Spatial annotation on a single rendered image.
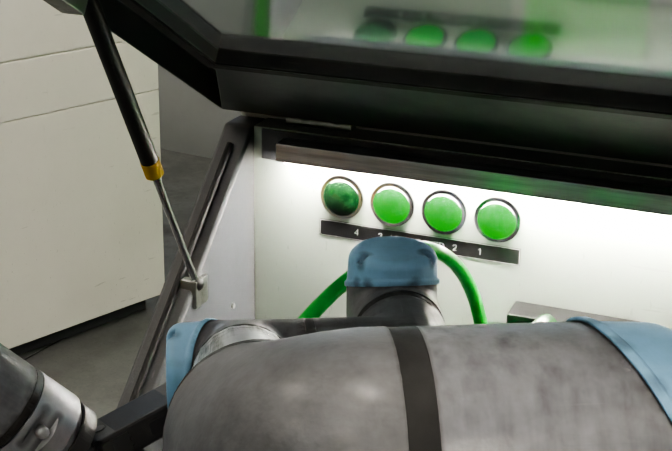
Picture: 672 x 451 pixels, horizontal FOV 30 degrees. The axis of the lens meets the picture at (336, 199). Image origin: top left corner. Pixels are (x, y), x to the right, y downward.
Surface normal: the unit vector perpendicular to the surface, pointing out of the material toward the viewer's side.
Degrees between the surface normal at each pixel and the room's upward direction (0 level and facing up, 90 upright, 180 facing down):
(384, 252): 0
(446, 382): 31
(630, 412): 41
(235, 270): 90
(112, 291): 90
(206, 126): 90
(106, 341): 0
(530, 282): 90
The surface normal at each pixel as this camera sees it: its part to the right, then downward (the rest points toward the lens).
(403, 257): 0.01, -0.95
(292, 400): -0.43, -0.59
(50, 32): 0.72, 0.24
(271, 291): -0.37, 0.30
